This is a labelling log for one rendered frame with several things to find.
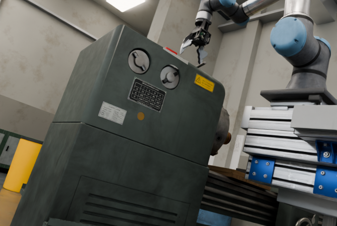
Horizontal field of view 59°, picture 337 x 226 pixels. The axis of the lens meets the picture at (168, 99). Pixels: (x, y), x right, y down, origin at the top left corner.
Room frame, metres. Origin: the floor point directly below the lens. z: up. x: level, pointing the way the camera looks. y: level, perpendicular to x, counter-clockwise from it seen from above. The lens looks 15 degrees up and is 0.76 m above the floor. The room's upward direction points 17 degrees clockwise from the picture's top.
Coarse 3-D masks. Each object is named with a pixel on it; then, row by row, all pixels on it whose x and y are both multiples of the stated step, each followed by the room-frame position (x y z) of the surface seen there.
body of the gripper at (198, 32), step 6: (198, 24) 1.32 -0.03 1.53; (204, 24) 1.27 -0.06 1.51; (210, 24) 1.29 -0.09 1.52; (198, 30) 1.27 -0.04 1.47; (204, 30) 1.27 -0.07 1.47; (192, 36) 1.31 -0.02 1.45; (198, 36) 1.26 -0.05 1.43; (204, 36) 1.29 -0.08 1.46; (210, 36) 1.30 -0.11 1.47; (192, 42) 1.33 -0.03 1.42; (198, 42) 1.32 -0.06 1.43; (204, 42) 1.29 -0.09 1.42
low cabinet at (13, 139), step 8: (0, 128) 5.89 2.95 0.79; (0, 136) 5.92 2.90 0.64; (8, 136) 6.01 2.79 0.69; (16, 136) 6.09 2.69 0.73; (24, 136) 6.18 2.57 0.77; (0, 144) 5.95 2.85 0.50; (8, 144) 6.04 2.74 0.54; (16, 144) 6.12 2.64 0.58; (0, 152) 5.99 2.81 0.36; (8, 152) 6.07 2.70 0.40; (0, 160) 6.02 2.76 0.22; (8, 160) 6.11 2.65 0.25; (0, 168) 6.11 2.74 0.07; (8, 168) 6.15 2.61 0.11
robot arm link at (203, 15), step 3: (198, 12) 1.31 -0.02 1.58; (201, 12) 1.29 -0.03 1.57; (204, 12) 1.29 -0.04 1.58; (207, 12) 1.29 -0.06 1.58; (198, 15) 1.30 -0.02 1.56; (201, 15) 1.29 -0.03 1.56; (204, 15) 1.29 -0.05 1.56; (207, 15) 1.29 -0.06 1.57; (210, 15) 1.30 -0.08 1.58; (198, 18) 1.30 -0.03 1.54; (201, 18) 1.29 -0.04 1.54; (204, 18) 1.29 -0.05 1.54; (207, 18) 1.29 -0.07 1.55; (210, 18) 1.30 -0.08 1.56; (210, 21) 1.31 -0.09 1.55
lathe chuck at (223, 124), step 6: (222, 108) 1.48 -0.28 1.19; (222, 114) 1.45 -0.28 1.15; (228, 114) 1.49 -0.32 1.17; (222, 120) 1.44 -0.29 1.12; (228, 120) 1.47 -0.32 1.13; (222, 126) 1.44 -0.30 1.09; (228, 126) 1.46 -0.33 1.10; (216, 132) 1.43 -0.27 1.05; (222, 132) 1.45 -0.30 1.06; (222, 138) 1.46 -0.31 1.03; (216, 144) 1.47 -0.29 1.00; (222, 144) 1.48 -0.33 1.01; (216, 150) 1.50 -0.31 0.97
